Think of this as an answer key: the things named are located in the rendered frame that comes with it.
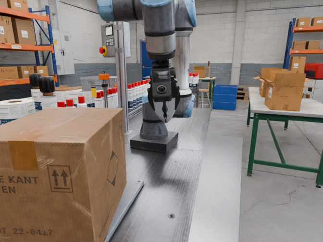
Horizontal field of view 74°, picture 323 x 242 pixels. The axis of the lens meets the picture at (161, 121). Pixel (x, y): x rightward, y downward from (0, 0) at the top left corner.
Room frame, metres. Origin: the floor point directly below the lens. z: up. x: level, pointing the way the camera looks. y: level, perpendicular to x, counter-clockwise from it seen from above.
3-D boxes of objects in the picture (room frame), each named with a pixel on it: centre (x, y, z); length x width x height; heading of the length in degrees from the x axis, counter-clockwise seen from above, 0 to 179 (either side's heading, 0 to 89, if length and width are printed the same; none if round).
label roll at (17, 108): (1.29, 0.89, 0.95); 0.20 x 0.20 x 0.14
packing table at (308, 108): (3.05, -1.69, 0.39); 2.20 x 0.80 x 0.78; 159
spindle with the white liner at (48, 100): (1.27, 0.68, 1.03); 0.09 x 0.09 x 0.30
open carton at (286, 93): (2.27, -1.31, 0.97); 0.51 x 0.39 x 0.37; 75
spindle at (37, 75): (1.59, 0.92, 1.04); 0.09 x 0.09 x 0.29
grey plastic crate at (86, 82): (3.60, 0.99, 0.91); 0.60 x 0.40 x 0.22; 163
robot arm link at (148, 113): (1.09, 0.03, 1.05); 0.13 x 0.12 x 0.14; 80
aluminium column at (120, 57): (1.28, 0.23, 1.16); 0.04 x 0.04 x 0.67; 75
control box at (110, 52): (1.35, 0.28, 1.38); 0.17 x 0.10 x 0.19; 40
